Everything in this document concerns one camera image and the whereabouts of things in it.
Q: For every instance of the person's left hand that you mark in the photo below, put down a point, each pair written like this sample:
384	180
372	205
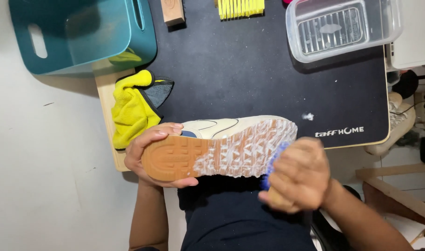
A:
137	153

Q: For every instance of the person's right hand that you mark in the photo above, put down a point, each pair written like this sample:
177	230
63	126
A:
301	174

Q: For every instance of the person's right fingers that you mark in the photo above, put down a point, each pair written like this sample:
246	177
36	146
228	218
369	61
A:
285	170

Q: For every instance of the blue bristle wooden brush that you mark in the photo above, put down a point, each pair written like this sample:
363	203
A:
272	167

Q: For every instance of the cream sneaker with gum sole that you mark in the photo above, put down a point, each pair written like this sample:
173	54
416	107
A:
230	150

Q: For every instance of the white foam blob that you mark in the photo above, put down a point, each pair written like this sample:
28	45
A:
307	116

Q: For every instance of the person's dark clothing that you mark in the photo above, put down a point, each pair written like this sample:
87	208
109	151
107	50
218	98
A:
233	216

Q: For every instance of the black desk mat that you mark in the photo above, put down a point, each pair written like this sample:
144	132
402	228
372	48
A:
254	76

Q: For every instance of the white sneaker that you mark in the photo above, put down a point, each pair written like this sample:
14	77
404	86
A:
394	123

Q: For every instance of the clear plastic container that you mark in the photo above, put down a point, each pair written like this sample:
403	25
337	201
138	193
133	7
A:
341	29

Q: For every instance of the yellow microfiber cloth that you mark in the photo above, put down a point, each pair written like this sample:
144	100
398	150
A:
134	111

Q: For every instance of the yellow bristle brush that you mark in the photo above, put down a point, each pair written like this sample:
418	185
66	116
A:
241	8

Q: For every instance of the wooden table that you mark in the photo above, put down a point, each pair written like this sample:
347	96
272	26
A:
108	104

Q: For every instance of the wooden brush block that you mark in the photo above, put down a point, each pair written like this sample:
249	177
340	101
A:
172	11

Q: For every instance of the teal plastic basket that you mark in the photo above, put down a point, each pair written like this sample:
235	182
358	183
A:
80	33

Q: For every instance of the wooden frame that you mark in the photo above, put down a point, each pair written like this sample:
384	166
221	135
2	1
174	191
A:
397	188

